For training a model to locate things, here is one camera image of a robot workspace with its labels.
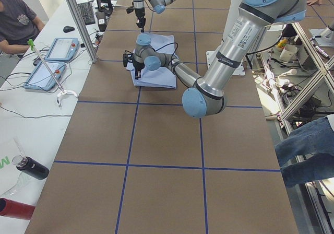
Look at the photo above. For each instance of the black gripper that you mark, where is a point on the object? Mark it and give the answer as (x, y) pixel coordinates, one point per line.
(139, 13)
(137, 66)

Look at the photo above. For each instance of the blue striped button shirt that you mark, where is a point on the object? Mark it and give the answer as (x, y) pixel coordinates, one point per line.
(154, 74)

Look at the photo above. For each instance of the black keyboard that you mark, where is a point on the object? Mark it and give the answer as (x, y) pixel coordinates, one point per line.
(87, 13)

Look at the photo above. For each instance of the black computer mouse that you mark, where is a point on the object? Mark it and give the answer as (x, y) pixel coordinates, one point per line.
(68, 29)

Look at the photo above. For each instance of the upper blue teach pendant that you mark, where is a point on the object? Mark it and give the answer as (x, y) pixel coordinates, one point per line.
(62, 49)

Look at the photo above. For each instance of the blue teach pendant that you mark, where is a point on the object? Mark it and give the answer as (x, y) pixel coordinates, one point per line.
(62, 49)
(41, 79)

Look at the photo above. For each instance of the lower blue teach pendant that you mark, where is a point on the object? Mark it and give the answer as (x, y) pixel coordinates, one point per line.
(41, 79)

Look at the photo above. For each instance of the reacher grabber stick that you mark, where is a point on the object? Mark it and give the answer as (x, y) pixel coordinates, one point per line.
(63, 91)

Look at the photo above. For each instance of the seated person grey shirt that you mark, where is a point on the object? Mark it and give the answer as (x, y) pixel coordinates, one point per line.
(19, 24)

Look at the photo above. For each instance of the black water bottle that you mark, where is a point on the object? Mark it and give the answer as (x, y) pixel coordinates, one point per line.
(30, 167)

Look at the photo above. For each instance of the red bottle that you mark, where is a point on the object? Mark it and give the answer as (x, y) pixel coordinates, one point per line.
(14, 209)

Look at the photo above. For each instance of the standing person blue jeans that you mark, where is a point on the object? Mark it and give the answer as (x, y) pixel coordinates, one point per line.
(307, 153)

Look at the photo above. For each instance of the aluminium frame post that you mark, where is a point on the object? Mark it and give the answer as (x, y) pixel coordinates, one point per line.
(77, 17)

